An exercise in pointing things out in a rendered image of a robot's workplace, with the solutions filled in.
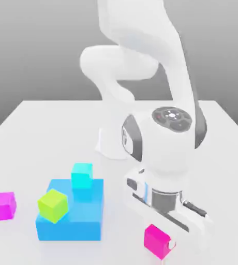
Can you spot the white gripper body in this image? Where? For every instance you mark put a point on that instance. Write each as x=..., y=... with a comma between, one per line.
x=201, y=227

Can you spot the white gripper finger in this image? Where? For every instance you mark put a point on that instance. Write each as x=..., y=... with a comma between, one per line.
x=172, y=244

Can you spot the small pink cube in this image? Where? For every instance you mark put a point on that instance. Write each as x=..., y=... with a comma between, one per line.
x=155, y=241

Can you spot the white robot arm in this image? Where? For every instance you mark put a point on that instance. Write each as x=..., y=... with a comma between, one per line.
x=164, y=147

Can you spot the small cyan cube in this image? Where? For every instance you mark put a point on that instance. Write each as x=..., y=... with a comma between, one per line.
x=81, y=176

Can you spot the small lime green cube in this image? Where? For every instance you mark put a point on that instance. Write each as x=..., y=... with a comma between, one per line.
x=51, y=206

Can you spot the small magenta cube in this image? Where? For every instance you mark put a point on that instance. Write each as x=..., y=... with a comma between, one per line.
x=2, y=206

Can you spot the large blue box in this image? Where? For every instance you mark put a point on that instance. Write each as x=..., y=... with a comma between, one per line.
x=83, y=215

